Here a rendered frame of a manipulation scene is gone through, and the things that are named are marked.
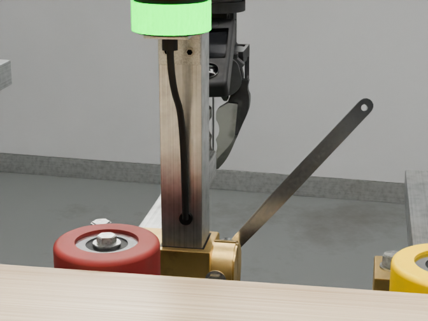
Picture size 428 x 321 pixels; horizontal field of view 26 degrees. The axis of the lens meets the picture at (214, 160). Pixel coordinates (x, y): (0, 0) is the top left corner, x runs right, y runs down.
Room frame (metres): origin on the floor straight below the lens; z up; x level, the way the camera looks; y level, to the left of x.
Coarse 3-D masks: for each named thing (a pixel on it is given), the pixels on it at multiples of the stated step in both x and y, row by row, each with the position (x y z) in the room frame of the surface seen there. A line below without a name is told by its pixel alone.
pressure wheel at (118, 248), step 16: (96, 224) 0.68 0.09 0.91; (112, 224) 0.68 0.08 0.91; (64, 240) 0.65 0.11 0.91; (80, 240) 0.66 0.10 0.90; (96, 240) 0.65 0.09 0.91; (112, 240) 0.64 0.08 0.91; (128, 240) 0.66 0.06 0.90; (144, 240) 0.65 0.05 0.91; (64, 256) 0.62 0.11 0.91; (80, 256) 0.62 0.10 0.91; (96, 256) 0.62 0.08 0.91; (112, 256) 0.62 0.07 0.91; (128, 256) 0.62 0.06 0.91; (144, 256) 0.62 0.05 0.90; (128, 272) 0.61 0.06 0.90; (144, 272) 0.62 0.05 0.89
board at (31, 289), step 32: (0, 288) 0.58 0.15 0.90; (32, 288) 0.58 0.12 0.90; (64, 288) 0.58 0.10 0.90; (96, 288) 0.58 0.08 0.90; (128, 288) 0.58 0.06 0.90; (160, 288) 0.58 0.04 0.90; (192, 288) 0.58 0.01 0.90; (224, 288) 0.58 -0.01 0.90; (256, 288) 0.58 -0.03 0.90; (288, 288) 0.58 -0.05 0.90; (320, 288) 0.58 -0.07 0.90; (0, 320) 0.53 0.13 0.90; (32, 320) 0.53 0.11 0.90; (64, 320) 0.53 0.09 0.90; (96, 320) 0.53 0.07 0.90; (128, 320) 0.53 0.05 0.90; (160, 320) 0.53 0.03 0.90; (192, 320) 0.53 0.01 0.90; (224, 320) 0.53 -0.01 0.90; (256, 320) 0.53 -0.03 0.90; (288, 320) 0.53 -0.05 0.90; (320, 320) 0.53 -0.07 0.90; (352, 320) 0.53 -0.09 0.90; (384, 320) 0.53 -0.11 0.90; (416, 320) 0.53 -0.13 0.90
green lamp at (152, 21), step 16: (208, 0) 0.69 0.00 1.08; (144, 16) 0.67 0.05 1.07; (160, 16) 0.67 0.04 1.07; (176, 16) 0.67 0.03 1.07; (192, 16) 0.67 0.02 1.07; (208, 16) 0.69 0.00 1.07; (144, 32) 0.67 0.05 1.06; (160, 32) 0.67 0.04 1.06; (176, 32) 0.67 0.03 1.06; (192, 32) 0.67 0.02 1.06
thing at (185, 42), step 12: (144, 0) 0.67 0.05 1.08; (192, 0) 0.67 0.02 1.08; (204, 0) 0.68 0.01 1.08; (144, 36) 0.68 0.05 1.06; (156, 36) 0.68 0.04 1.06; (168, 36) 0.67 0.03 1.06; (180, 36) 0.67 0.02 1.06; (192, 36) 0.72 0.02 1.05; (168, 48) 0.68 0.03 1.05; (180, 48) 0.72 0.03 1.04; (192, 48) 0.72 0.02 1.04; (168, 60) 0.69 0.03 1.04; (180, 60) 0.72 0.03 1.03; (192, 60) 0.72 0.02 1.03; (168, 72) 0.69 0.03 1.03; (180, 108) 0.71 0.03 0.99; (180, 120) 0.71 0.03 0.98; (180, 132) 0.71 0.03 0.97; (180, 144) 0.72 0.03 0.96; (180, 156) 0.72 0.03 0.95; (180, 216) 0.72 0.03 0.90
